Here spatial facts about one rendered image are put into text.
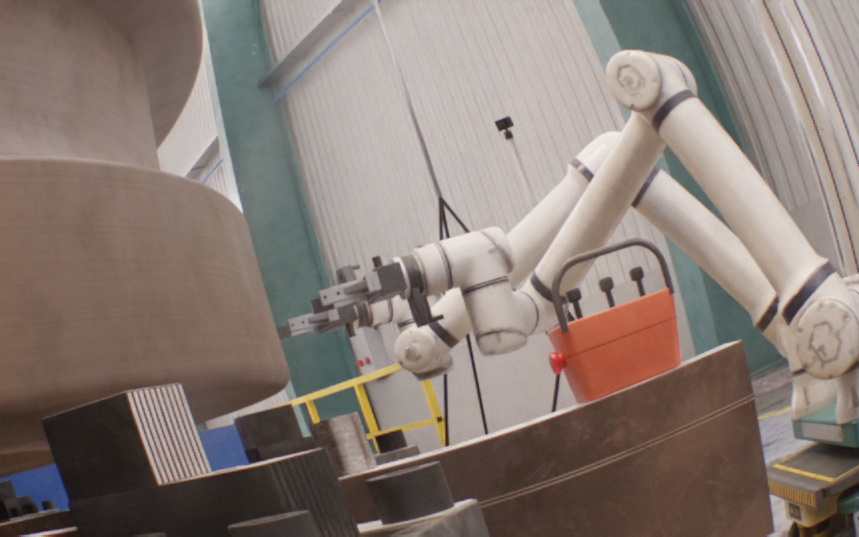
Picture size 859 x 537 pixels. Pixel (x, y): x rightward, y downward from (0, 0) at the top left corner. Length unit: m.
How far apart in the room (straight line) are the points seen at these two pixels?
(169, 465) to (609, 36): 10.14
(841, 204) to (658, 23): 8.81
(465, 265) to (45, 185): 1.45
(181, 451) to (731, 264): 2.12
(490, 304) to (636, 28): 8.89
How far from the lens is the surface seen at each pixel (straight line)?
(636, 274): 2.22
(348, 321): 3.03
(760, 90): 11.22
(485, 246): 2.66
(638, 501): 2.17
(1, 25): 1.63
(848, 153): 2.64
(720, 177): 2.37
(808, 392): 2.92
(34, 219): 1.31
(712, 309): 10.83
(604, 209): 2.66
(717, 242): 3.08
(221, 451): 11.66
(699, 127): 2.39
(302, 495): 1.04
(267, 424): 3.16
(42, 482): 7.13
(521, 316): 2.68
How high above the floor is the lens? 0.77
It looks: 4 degrees up
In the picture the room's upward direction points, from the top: 17 degrees counter-clockwise
